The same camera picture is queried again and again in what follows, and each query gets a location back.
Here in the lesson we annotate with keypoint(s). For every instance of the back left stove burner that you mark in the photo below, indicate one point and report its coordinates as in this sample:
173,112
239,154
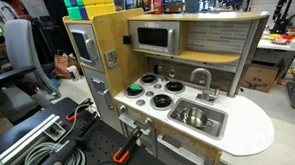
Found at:
149,79

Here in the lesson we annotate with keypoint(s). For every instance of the stove burner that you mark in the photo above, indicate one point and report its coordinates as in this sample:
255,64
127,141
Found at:
161,102
174,87
149,79
134,96

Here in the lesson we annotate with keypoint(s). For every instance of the green toy object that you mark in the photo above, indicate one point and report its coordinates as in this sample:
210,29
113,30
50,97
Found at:
134,89

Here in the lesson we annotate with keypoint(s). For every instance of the front left stove burner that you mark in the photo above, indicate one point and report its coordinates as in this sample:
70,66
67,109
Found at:
134,96

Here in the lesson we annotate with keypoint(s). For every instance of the front right stove burner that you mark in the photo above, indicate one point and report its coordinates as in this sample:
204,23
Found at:
161,102

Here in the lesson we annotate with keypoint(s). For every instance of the back right stove burner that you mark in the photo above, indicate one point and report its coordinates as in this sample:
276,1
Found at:
174,87

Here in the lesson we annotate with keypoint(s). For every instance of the steel pot in sink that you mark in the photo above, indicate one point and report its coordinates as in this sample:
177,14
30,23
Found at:
194,117

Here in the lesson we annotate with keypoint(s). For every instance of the grey sink basin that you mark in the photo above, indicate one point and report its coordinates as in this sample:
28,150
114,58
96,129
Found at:
218,117

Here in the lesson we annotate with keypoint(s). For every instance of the toy kitchen play set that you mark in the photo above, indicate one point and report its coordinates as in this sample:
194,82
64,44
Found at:
176,76

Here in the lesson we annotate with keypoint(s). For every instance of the toy microwave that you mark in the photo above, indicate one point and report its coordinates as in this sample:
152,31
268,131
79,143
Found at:
156,36

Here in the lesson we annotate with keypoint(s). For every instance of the silver toy faucet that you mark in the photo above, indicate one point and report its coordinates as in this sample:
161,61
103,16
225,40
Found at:
206,95

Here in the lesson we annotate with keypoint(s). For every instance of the orange black clamp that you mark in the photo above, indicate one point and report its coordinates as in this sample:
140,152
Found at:
123,153

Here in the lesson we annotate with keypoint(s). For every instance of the toy oven door upper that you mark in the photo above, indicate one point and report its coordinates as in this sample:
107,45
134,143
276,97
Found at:
86,45

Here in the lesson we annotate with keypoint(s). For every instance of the cardboard box on floor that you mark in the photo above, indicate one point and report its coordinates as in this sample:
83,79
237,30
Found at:
261,76

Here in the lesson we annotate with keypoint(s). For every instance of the grey office chair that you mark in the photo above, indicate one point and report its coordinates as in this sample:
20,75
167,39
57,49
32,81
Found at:
27,73

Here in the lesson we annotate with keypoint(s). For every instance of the aluminium extrusion rail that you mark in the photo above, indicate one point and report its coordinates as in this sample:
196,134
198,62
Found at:
18,151

